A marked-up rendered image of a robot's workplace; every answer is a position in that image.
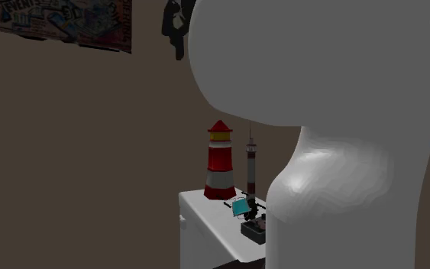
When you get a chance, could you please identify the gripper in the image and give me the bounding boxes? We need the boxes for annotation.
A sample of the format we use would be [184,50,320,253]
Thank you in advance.
[161,0,197,62]

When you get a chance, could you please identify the red white lighthouse figure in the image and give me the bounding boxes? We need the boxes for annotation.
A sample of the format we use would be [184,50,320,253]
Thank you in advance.
[203,119,238,201]

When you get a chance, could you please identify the slim grey red tower figure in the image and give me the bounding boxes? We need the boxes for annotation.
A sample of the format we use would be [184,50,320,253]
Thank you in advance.
[245,122,257,196]

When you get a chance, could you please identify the blue face mask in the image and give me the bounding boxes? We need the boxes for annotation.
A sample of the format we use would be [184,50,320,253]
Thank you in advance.
[231,197,251,218]

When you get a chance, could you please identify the dark grey box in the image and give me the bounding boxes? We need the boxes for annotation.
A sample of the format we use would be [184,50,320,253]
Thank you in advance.
[240,213,267,245]

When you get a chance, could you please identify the colourful wall poster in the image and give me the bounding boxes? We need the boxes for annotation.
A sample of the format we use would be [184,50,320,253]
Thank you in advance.
[0,0,133,54]

